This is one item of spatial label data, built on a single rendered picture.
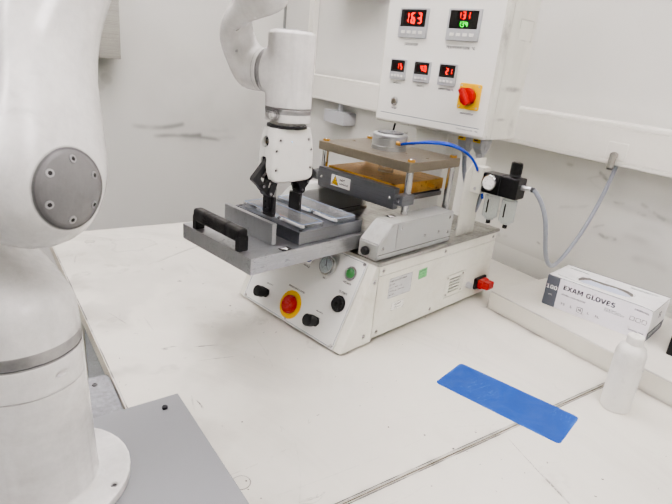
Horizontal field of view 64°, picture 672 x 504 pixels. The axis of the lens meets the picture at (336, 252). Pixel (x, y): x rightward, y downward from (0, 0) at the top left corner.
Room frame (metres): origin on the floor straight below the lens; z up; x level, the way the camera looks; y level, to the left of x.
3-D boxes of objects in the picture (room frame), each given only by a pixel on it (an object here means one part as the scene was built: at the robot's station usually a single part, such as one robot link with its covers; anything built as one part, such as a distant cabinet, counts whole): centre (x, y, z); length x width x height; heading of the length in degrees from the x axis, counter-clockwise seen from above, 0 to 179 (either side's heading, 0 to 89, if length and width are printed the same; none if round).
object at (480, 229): (1.25, -0.12, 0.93); 0.46 x 0.35 x 0.01; 136
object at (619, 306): (1.14, -0.62, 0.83); 0.23 x 0.12 x 0.07; 47
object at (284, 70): (1.01, 0.12, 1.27); 0.09 x 0.08 x 0.13; 63
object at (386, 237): (1.08, -0.14, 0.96); 0.26 x 0.05 x 0.07; 136
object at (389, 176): (1.22, -0.10, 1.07); 0.22 x 0.17 x 0.10; 46
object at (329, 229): (1.04, 0.08, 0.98); 0.20 x 0.17 x 0.03; 46
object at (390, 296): (1.21, -0.10, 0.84); 0.53 x 0.37 x 0.17; 136
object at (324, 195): (1.27, 0.05, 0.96); 0.25 x 0.05 x 0.07; 136
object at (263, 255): (1.01, 0.12, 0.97); 0.30 x 0.22 x 0.08; 136
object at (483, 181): (1.17, -0.34, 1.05); 0.15 x 0.05 x 0.15; 46
